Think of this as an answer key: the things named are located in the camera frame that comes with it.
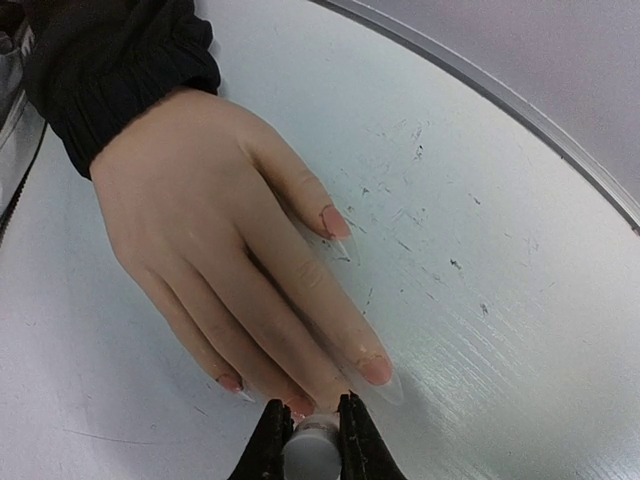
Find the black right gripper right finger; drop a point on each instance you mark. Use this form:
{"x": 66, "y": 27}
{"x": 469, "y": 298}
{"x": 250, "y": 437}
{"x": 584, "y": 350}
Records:
{"x": 364, "y": 454}

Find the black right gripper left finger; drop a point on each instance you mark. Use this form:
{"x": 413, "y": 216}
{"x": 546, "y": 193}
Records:
{"x": 262, "y": 458}

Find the mannequin hand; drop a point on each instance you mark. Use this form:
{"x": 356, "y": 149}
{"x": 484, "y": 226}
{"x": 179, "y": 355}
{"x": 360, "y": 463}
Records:
{"x": 202, "y": 202}

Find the grey crumpled cloth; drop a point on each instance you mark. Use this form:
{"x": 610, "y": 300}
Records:
{"x": 22, "y": 127}

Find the table edge metal strip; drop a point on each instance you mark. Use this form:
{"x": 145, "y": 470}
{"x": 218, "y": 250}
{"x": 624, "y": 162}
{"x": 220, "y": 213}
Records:
{"x": 500, "y": 95}

